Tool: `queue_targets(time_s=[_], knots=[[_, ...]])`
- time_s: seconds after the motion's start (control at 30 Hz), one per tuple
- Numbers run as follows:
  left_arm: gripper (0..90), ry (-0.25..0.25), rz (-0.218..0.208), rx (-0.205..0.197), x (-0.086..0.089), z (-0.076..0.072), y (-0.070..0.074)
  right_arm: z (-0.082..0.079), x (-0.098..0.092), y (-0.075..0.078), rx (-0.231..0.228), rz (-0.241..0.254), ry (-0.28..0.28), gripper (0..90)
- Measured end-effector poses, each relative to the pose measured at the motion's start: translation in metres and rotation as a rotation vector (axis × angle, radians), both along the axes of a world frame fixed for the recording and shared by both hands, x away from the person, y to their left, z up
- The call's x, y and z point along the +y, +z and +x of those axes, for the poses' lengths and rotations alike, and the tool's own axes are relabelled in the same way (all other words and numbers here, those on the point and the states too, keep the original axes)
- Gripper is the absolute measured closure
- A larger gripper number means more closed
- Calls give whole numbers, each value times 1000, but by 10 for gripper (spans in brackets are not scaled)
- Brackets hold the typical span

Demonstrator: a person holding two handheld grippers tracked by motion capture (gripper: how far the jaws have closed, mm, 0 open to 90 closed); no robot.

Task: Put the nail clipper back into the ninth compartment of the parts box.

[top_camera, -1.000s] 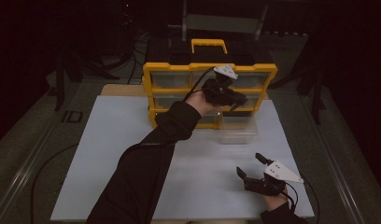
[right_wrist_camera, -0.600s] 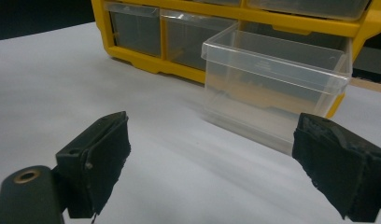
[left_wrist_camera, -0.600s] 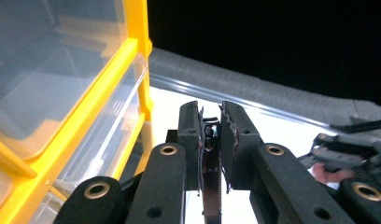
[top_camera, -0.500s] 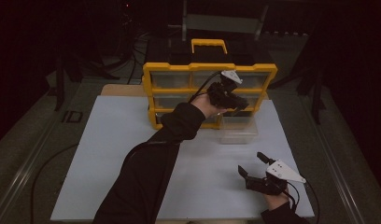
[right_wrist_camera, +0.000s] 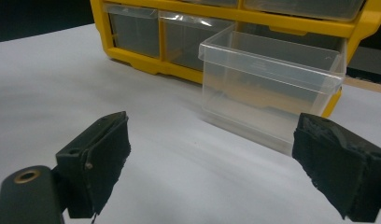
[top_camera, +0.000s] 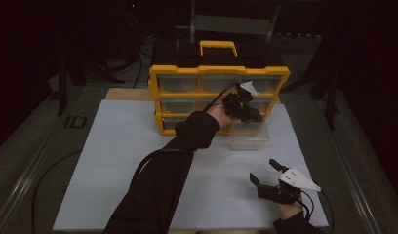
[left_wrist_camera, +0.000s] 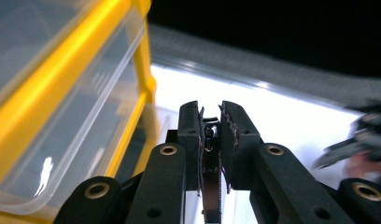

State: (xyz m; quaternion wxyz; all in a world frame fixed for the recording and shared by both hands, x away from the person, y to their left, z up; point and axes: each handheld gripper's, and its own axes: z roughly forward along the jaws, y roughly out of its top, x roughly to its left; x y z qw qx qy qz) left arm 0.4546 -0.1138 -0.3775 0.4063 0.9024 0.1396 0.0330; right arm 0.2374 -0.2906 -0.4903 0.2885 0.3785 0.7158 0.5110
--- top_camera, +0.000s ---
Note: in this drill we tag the grey metal stand frame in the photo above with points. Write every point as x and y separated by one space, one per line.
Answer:
232 24

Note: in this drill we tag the small black rectangular bracket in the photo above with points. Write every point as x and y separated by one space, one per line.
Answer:
76 122

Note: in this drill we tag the yellow black drawer organizer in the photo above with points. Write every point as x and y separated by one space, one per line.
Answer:
219 69

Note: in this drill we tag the grey metal rail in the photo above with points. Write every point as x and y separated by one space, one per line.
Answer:
28 177
350 172

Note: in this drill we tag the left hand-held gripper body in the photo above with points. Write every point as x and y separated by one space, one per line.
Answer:
237 105

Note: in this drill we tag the clear plastic drawer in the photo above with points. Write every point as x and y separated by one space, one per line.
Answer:
249 143

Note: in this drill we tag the person's left hand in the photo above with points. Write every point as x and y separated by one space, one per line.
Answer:
219 113

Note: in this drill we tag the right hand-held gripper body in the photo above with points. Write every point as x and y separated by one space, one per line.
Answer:
285 193

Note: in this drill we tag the brown wooden board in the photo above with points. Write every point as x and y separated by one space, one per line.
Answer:
128 94

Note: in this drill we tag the black tripod stand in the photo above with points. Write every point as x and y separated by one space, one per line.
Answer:
62 87
330 97

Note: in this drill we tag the person's right hand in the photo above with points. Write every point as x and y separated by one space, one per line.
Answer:
289 210

